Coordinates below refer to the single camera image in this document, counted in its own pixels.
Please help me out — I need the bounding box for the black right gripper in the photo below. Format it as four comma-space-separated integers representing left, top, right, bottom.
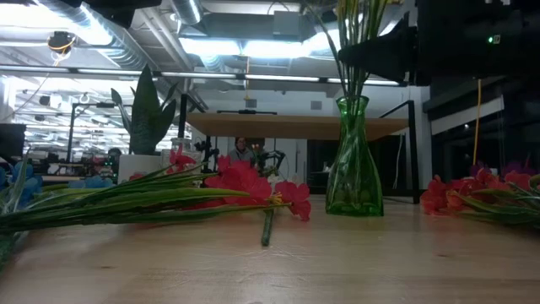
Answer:
336, 0, 507, 86

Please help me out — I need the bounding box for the person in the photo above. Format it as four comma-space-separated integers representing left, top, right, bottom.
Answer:
105, 147, 124, 178
227, 135, 257, 165

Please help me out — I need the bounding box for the green plant in white pot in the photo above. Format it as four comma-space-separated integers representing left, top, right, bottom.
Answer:
110, 62, 179, 186

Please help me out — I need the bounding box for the ceiling cable reel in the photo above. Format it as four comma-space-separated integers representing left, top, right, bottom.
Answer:
46, 30, 78, 55

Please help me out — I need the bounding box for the green transparent vase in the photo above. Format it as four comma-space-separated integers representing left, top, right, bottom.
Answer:
324, 95, 385, 219

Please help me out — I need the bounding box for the orange artificial flower bunch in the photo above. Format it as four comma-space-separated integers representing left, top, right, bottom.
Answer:
419, 167, 540, 232

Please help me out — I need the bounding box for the blue artificial flower bunch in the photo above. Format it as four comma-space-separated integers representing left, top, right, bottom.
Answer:
0, 159, 116, 263

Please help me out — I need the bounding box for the white artificial flower bunch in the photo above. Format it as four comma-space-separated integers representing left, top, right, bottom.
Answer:
260, 171, 290, 248

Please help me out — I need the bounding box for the black metal stand frame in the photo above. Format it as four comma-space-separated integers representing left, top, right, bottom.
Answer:
66, 100, 117, 165

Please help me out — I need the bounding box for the red artificial flower bunch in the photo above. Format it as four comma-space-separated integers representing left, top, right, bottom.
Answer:
0, 144, 313, 238

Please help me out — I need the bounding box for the wooden shelf with black legs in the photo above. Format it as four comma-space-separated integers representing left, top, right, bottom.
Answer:
185, 99, 422, 206

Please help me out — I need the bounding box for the black monitor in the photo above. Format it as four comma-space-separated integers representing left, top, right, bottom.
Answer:
0, 122, 28, 160

